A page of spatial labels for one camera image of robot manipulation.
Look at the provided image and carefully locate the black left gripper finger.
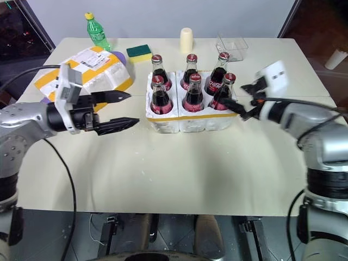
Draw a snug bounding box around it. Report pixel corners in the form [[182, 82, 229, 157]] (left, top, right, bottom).
[[96, 117, 140, 137], [91, 90, 132, 105]]

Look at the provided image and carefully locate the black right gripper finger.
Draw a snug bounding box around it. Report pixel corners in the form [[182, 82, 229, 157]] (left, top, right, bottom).
[[220, 97, 250, 121], [240, 82, 259, 95]]

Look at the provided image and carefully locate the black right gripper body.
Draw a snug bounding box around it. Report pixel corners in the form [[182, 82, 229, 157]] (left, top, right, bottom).
[[244, 77, 270, 121]]

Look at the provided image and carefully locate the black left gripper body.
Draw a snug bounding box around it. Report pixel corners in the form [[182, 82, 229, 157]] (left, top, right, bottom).
[[69, 94, 101, 132]]

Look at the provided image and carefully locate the glass cola bottle red cap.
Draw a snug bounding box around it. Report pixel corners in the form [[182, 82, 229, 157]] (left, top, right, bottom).
[[150, 75, 174, 115], [204, 52, 231, 96], [179, 53, 201, 91], [182, 73, 206, 113], [208, 72, 237, 111], [150, 54, 173, 92]]

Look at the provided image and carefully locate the white foam box yellow tape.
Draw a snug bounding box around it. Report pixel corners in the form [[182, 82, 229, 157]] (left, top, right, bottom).
[[33, 46, 134, 113]]

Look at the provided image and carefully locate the white foam crate yellow tape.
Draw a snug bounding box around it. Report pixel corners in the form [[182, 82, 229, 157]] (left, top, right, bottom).
[[144, 69, 240, 134]]

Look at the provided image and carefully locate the clear plastic container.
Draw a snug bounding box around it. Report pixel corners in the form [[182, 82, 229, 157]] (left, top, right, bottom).
[[215, 32, 250, 63]]

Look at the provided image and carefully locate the green and yellow sponge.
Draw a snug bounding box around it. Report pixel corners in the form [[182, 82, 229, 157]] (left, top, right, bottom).
[[126, 44, 153, 64]]

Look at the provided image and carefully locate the green plastic bottle yellow cap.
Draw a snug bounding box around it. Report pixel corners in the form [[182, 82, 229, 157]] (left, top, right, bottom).
[[84, 11, 113, 53]]

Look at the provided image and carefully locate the cream plastic cup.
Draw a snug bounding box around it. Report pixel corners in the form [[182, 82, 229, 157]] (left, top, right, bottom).
[[179, 27, 195, 54]]

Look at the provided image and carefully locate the white paper cup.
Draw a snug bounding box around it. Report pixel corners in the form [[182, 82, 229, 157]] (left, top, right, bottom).
[[324, 48, 348, 70]]

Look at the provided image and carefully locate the dark glass partition panel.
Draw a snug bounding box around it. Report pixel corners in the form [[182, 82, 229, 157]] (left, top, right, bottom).
[[277, 0, 348, 96], [0, 0, 57, 65]]

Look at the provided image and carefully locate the black metal table leg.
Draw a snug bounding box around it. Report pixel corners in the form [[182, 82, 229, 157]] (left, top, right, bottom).
[[101, 214, 120, 257], [238, 216, 271, 261]]

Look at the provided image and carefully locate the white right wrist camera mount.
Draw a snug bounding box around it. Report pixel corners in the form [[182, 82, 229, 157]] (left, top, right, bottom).
[[254, 60, 290, 123]]

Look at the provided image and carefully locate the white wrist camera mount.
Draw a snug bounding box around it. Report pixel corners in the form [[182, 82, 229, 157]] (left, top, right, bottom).
[[55, 61, 83, 135], [254, 60, 290, 123]]

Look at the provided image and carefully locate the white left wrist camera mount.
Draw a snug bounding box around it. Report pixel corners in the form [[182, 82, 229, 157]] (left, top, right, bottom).
[[55, 61, 83, 135]]

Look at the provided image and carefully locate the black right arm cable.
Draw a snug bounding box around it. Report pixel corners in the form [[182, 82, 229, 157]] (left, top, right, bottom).
[[286, 188, 309, 261], [264, 98, 348, 145]]

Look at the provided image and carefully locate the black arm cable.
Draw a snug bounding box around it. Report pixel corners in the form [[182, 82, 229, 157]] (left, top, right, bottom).
[[264, 98, 348, 145], [286, 188, 309, 261], [0, 65, 62, 91], [44, 137, 78, 261]]

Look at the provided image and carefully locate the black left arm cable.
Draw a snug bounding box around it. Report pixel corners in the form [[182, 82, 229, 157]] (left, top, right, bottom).
[[44, 137, 78, 261], [0, 65, 62, 91]]

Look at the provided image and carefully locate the thin white wire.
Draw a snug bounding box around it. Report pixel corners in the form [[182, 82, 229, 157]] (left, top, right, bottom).
[[89, 214, 107, 246]]

